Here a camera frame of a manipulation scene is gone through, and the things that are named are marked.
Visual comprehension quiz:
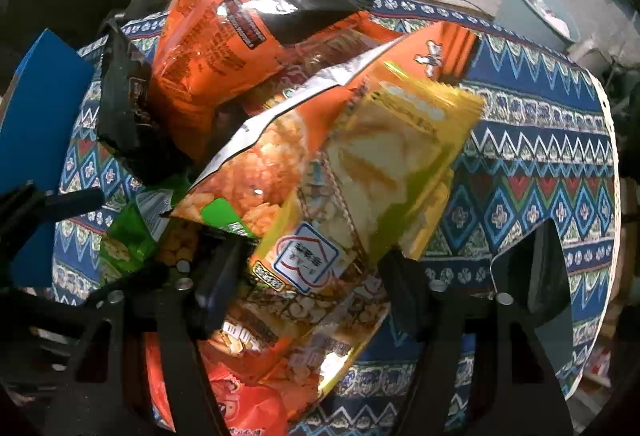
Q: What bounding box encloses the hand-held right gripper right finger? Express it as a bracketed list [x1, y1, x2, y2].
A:
[379, 216, 576, 436]

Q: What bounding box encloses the white waste in bin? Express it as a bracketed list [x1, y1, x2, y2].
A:
[522, 0, 576, 39]

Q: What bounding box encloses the yellow snack packet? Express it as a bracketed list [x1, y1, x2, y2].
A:
[248, 61, 487, 297]

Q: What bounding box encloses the orange red snack packet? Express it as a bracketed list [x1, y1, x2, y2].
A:
[240, 13, 401, 117]

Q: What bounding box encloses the green snack packet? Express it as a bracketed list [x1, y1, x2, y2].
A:
[97, 188, 201, 289]

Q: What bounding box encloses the blue storage box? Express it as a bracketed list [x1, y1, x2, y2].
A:
[0, 28, 96, 292]

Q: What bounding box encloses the nut print snack packet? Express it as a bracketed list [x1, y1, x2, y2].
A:
[207, 261, 393, 424]

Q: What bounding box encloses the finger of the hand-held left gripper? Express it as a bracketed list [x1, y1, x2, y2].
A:
[30, 186, 107, 223]

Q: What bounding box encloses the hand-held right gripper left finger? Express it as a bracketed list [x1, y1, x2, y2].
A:
[45, 236, 251, 436]

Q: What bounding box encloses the large orange snack packet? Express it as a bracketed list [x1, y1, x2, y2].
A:
[170, 23, 483, 239]

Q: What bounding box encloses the light blue trash bin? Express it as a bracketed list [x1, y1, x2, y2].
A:
[497, 0, 583, 54]

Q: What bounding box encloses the patterned blue tablecloth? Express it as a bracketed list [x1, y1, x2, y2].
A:
[52, 0, 621, 436]

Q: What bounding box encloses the small black snack packet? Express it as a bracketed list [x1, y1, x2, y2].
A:
[96, 28, 156, 157]

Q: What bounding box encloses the orange snack packet dark label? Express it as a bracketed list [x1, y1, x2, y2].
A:
[147, 0, 286, 162]

